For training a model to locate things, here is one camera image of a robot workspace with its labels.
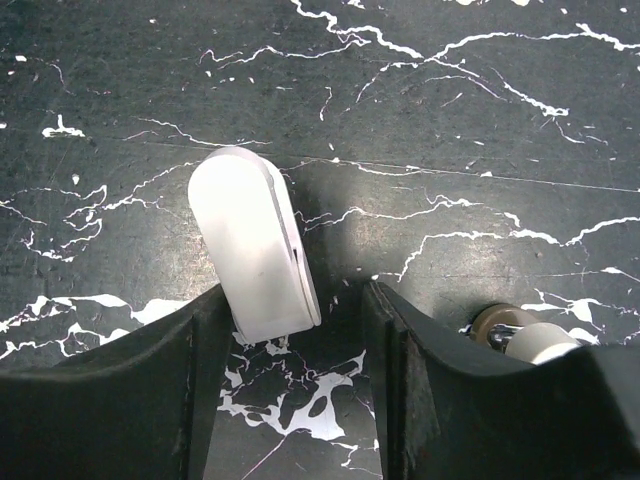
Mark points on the beige grey stapler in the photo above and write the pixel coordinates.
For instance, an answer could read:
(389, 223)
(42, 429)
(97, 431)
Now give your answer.
(518, 334)

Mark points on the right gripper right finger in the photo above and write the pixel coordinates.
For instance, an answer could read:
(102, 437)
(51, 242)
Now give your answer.
(447, 407)

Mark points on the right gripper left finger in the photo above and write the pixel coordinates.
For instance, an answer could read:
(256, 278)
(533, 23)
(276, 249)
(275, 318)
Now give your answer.
(140, 407)

